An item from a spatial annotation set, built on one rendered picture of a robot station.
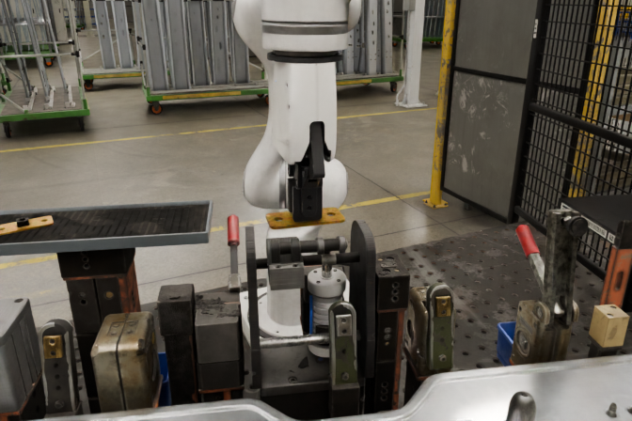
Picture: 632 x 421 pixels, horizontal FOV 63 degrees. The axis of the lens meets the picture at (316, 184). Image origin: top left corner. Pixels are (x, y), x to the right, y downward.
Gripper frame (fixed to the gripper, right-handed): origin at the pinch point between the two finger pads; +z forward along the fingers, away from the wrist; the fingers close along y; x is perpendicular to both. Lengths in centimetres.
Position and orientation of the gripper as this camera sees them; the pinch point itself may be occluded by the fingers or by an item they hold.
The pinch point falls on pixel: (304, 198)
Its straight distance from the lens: 56.4
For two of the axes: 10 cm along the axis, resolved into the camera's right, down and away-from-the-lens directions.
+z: -0.1, 9.4, 3.5
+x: 9.7, -0.8, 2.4
